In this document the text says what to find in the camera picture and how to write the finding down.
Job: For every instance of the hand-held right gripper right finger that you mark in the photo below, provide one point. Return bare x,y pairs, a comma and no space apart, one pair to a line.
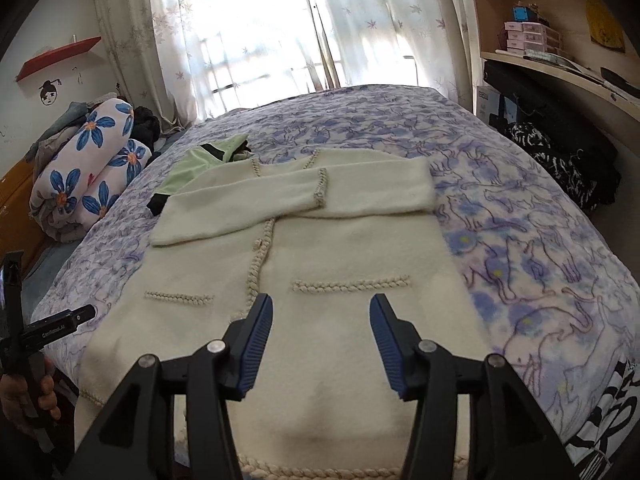
387,350

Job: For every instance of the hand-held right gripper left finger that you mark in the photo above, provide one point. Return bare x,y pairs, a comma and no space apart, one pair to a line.
255,345

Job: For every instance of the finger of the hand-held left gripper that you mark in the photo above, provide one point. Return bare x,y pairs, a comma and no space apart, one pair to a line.
60,325

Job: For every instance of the white fleece cardigan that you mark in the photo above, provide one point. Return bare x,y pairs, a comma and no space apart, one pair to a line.
325,250

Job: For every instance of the grey clothes pile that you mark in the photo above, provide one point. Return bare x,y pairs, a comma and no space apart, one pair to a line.
65,120

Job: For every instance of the dark clothes pile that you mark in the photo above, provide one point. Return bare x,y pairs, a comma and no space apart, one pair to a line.
145,127

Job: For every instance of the person's left hand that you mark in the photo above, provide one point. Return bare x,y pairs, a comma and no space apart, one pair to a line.
47,395

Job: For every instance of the grey blue bed sheet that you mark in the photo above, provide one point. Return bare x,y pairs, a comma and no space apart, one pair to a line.
55,270

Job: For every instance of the rolled blue floral quilt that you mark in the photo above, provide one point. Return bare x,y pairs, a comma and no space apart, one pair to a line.
95,160

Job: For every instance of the cat print fleece blanket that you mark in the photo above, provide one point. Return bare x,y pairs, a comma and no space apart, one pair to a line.
525,240

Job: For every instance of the green garment with black trim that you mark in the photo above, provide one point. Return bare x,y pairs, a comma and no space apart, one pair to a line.
190,170

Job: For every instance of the black white printed cloth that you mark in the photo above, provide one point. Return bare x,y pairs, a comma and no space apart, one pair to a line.
610,425

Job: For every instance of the black white patterned garment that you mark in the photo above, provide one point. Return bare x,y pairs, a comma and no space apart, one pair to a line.
550,160

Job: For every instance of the white cardboard box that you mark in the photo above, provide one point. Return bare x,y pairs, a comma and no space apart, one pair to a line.
492,105

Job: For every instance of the black printed hanging garment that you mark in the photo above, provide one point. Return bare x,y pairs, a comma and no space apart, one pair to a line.
550,105

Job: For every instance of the white leaf print curtain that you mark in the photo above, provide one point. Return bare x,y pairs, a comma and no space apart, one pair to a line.
400,20
165,35

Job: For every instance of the papers on shelf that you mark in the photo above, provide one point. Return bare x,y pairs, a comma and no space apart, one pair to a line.
555,62

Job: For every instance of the pink drawer boxes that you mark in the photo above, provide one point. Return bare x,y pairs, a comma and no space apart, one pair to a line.
530,37

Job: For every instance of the black object on shelf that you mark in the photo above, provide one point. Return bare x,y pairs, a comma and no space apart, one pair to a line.
620,82

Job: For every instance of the yellow round board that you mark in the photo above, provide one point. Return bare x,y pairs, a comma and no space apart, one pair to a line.
605,25

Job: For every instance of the wooden bed frame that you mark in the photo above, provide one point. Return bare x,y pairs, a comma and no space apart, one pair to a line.
20,210

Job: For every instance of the cartoon face wall sticker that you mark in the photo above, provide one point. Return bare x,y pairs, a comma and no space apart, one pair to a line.
49,94

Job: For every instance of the red wall shelf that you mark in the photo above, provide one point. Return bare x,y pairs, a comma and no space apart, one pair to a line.
55,57

